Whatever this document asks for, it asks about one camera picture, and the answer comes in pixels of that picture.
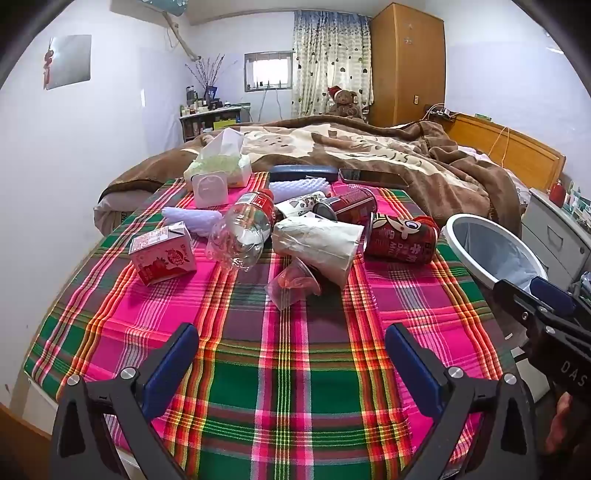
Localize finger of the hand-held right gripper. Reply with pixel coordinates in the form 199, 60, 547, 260
529, 276, 591, 324
492, 278, 550, 340

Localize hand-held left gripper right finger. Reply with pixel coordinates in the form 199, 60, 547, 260
384, 323, 539, 480

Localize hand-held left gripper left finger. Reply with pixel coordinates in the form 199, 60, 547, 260
50, 323, 200, 480

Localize white trash bin with liner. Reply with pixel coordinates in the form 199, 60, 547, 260
442, 213, 549, 297

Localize red white milk carton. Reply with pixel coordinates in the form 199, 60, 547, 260
128, 220, 197, 286

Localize clear plastic bottle red label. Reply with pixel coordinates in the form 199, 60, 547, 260
205, 188, 277, 271

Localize white yogurt cup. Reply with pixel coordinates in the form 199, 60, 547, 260
191, 172, 228, 209

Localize white foam fruit net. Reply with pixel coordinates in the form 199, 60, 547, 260
269, 176, 332, 205
161, 206, 222, 237

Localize person's right hand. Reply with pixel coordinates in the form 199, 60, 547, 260
544, 392, 585, 457

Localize grey drawer nightstand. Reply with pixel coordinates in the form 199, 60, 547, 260
521, 187, 591, 282

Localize pile of small boxes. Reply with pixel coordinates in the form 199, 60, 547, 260
566, 182, 591, 214

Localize pink green plaid cloth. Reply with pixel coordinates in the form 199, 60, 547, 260
23, 173, 522, 480

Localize red Pringles can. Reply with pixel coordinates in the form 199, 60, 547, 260
363, 213, 441, 265

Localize brown beige fleece blanket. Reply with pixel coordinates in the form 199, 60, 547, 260
95, 114, 522, 236

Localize wooden bed headboard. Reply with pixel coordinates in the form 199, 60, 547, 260
445, 113, 566, 192

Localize small clear jelly cup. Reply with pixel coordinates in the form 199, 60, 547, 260
264, 257, 323, 311

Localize crumpled beige paper bag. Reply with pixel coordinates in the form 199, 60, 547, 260
271, 216, 366, 288

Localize black smartphone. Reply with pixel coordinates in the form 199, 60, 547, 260
338, 167, 411, 189

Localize white patterned paper cup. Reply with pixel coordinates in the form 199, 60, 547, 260
276, 191, 328, 219

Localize yellow dotted tissue pack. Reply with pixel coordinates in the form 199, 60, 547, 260
184, 128, 254, 189

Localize dark blue glasses case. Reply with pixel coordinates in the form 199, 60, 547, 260
269, 165, 340, 185

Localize cluttered storage shelf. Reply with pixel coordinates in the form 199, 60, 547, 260
179, 104, 252, 143

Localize brown teddy bear red hat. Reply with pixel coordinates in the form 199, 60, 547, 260
325, 85, 365, 121

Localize row of toiletry bottles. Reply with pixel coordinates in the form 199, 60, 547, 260
180, 85, 222, 116

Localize wooden wardrobe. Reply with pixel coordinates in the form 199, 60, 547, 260
369, 2, 446, 127

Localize dried branches in vase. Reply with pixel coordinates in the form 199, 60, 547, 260
185, 53, 241, 100

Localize heart patterned curtain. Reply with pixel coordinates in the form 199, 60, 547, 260
292, 10, 374, 118

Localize small barred window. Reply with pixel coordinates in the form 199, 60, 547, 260
244, 52, 294, 92

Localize wrapped air conditioner pipe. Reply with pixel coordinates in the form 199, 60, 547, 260
163, 9, 201, 63

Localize orange charging cable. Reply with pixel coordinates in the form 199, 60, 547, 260
489, 126, 511, 164

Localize silver wall poster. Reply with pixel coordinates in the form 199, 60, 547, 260
43, 34, 92, 90

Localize wall air conditioner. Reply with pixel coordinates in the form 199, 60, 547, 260
139, 0, 190, 17

